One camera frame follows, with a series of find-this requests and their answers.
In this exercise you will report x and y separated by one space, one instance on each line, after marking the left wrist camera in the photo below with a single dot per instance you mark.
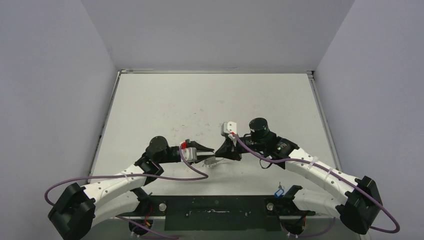
188 154

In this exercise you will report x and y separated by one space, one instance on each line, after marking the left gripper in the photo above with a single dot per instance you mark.
198 146

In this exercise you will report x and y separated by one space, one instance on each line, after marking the large metal key ring plate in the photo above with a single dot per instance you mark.
211 162

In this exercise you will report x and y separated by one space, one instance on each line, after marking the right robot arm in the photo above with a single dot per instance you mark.
341 186

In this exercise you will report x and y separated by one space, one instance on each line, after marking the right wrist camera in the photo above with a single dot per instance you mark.
228 128

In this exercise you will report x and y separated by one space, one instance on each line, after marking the aluminium rail front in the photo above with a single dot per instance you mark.
304 202

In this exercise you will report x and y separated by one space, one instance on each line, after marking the blue tagged key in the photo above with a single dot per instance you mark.
280 191

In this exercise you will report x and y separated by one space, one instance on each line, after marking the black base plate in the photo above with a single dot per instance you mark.
223 222

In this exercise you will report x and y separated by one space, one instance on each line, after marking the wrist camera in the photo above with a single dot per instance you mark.
228 128
188 154

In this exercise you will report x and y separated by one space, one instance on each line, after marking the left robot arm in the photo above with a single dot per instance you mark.
79 208

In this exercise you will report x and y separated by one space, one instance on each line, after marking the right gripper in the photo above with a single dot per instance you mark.
232 148

